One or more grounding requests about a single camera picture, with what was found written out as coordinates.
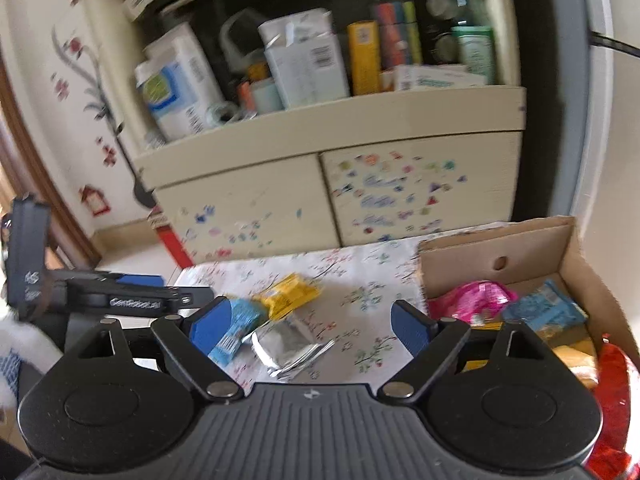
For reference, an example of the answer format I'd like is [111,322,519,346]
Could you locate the pink snack packet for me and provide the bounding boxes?
[428,281,519,327]

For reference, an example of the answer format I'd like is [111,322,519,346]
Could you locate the white carton with barcode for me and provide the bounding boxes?
[257,8,352,110]

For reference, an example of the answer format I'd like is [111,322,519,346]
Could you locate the floral tablecloth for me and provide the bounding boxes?
[170,232,432,396]

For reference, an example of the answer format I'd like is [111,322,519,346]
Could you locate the person's left forearm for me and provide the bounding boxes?
[0,320,48,411]

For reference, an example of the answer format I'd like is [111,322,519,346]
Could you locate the flat white box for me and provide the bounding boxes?
[380,63,489,92]

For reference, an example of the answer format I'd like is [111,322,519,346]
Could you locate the red cardboard box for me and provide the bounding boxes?
[147,207,197,269]

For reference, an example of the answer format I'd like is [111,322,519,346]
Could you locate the cabinet door many stickers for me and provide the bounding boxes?
[320,132,524,249]

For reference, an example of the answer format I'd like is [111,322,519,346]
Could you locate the tall yellow box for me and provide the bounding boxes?
[346,20,384,97]

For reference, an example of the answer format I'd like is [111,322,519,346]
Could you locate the red shiny bag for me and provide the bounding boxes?
[584,332,640,480]

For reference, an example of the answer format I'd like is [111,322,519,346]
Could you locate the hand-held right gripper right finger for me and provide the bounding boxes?
[377,299,549,404]

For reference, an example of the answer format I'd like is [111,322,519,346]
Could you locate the cream wooden cabinet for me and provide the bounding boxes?
[75,0,529,267]

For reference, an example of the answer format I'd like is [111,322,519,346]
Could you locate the green glass bottle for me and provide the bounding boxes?
[446,0,499,86]

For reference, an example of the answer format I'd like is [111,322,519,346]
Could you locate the white jar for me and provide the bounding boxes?
[250,80,287,115]

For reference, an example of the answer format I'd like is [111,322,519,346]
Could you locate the clear plastic jug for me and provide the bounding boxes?
[219,7,267,80]

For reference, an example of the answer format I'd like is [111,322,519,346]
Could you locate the yellow waffle snack packet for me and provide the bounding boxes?
[550,332,599,391]

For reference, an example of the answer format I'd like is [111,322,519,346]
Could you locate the black jar rack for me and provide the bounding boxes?
[414,0,462,67]

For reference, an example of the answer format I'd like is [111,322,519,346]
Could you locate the light blue snack packet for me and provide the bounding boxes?
[207,297,269,366]

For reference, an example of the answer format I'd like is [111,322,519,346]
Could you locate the colourful marker pack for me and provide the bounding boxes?
[371,1,424,72]

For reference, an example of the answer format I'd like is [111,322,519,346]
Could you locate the brown cardboard box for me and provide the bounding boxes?
[416,216,640,396]

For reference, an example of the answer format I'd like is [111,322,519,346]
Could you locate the black metal rod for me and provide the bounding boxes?
[589,31,640,57]

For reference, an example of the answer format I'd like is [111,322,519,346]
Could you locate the cabinet door few stickers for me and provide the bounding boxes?
[151,154,344,267]

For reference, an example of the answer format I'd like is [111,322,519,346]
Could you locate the tape roll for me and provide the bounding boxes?
[206,102,242,127]

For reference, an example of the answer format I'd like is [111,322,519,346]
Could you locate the plain yellow snack packet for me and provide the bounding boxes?
[252,273,322,321]

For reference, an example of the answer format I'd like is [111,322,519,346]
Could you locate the large white blue box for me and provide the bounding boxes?
[134,22,227,144]

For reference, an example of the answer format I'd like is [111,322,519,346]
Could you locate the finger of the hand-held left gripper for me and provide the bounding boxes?
[66,269,167,289]
[66,286,216,318]

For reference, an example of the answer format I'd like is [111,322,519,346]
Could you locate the silver snack packet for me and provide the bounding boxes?
[249,317,337,382]

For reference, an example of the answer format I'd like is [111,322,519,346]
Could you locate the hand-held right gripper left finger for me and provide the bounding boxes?
[75,296,246,401]

